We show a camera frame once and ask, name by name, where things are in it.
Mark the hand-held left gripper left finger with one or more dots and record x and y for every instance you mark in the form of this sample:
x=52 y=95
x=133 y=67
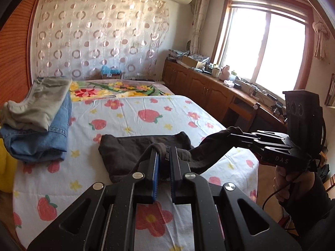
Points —
x=155 y=177

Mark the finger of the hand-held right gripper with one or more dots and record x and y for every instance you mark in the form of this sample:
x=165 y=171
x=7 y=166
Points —
x=272 y=135
x=251 y=142

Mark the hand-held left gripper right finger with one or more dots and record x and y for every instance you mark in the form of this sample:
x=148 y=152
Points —
x=172 y=177

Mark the black pants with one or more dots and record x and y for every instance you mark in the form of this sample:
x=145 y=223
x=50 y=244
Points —
x=125 y=151

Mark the person's right forearm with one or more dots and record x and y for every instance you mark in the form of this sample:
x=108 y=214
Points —
x=311 y=201

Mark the folded grey-green pants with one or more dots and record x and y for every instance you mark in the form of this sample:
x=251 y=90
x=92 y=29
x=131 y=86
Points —
x=39 y=102

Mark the person's right hand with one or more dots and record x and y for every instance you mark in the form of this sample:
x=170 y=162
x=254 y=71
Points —
x=286 y=185

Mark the long wooden cabinet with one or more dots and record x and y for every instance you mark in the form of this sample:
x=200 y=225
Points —
x=199 y=89

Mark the strawberry print bed sheet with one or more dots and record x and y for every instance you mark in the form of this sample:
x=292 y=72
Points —
x=110 y=115

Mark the floral pillow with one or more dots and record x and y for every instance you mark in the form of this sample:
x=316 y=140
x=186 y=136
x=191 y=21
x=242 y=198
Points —
x=112 y=89

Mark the tied patterned window curtain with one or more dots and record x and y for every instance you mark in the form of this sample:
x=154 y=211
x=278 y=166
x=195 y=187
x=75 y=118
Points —
x=322 y=39

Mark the open cardboard box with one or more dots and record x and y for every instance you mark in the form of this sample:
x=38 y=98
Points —
x=191 y=60

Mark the folded blue jeans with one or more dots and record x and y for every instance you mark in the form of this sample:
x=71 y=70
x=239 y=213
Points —
x=44 y=141

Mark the blue cloth bundle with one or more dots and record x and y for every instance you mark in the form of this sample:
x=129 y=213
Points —
x=108 y=70

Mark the yellow plush toy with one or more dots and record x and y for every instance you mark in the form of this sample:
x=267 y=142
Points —
x=6 y=170

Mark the circle pattern sheer curtain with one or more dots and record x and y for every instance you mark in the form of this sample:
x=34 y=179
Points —
x=99 y=34

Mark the wooden slatted wardrobe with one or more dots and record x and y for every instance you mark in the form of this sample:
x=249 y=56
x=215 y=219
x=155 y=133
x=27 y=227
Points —
x=14 y=44

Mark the framed wall picture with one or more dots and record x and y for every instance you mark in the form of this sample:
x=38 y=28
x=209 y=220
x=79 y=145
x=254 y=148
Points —
x=331 y=91

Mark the wooden frame window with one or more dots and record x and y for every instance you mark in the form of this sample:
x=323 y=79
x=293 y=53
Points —
x=261 y=41

